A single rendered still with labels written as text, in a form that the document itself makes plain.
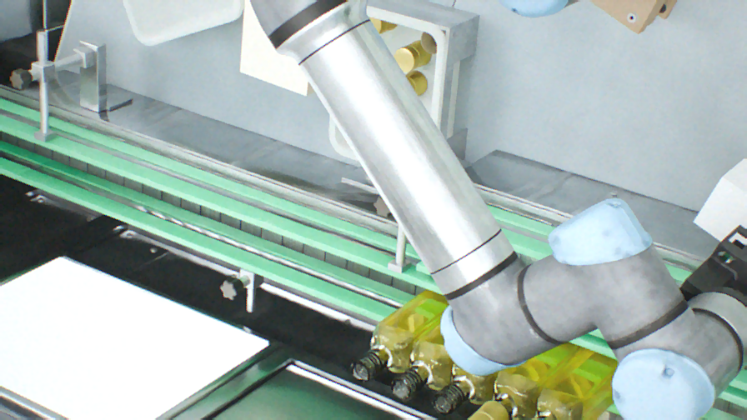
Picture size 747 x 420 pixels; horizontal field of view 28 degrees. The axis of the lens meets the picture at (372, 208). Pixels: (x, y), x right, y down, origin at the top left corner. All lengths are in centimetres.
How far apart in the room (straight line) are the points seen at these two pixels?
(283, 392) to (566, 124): 52
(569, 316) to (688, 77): 70
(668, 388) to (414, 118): 32
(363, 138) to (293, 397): 75
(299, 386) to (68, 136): 58
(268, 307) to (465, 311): 97
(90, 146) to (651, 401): 126
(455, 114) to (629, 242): 84
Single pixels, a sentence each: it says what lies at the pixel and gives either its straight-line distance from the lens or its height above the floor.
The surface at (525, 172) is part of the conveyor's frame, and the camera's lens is 200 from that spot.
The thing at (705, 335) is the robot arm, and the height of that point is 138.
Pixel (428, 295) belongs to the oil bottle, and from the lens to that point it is 194.
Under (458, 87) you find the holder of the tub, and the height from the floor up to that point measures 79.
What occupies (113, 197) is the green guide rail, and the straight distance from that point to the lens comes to 231.
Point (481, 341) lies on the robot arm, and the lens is 132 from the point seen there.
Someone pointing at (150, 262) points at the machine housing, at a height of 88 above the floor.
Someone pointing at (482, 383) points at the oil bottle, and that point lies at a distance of 179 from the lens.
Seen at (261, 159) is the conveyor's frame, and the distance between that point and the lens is 221.
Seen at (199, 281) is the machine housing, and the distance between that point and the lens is 233.
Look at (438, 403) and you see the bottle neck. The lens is 178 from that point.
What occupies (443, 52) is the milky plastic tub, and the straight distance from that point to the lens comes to 196.
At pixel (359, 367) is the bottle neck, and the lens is 183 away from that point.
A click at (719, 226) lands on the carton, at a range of 154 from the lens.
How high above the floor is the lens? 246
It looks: 50 degrees down
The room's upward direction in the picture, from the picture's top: 120 degrees counter-clockwise
